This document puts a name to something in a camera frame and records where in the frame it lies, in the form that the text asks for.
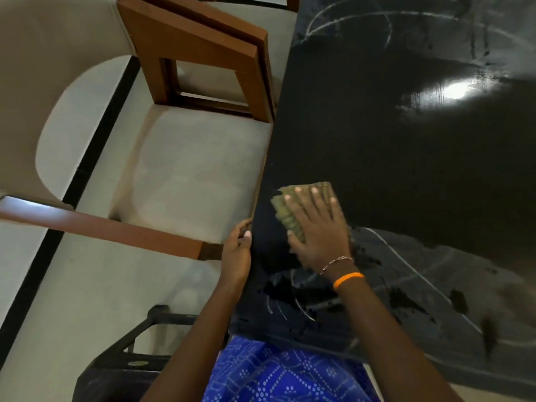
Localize person's right hand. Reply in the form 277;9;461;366
284;186;353;277

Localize person's left hand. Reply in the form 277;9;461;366
219;218;253;289

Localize green cleaning cloth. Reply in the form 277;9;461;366
270;181;349;244

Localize person's left forearm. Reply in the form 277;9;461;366
140;281;246;402

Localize person's right forearm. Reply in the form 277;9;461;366
333;277;465;402

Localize orange wristband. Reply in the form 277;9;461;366
333;272;366;289

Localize wooden chair with beige cushion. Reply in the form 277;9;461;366
134;0;300;122
0;0;275;262

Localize blue patterned garment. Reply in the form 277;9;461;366
203;335;381;402

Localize black plastic stool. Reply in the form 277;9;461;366
72;305;230;402

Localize thin silver chain bracelet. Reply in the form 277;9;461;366
319;256;354;276

